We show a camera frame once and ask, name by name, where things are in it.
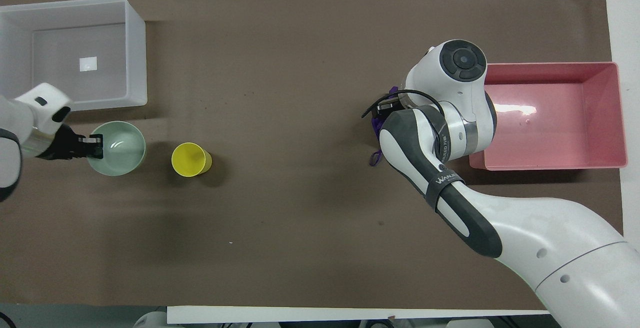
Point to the yellow plastic cup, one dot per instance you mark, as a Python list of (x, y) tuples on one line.
[(189, 159)]

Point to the purple plastic item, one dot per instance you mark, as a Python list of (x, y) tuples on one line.
[(376, 125)]

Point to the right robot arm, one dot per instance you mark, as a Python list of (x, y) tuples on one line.
[(550, 238)]

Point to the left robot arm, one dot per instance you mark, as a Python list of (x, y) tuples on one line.
[(27, 117)]

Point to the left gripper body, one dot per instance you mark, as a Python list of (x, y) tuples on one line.
[(62, 145)]

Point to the pink plastic box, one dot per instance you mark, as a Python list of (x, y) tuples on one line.
[(555, 117)]

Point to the translucent white storage box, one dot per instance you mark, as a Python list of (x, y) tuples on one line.
[(75, 32)]

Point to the pale green bowl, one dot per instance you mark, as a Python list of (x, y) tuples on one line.
[(122, 150)]

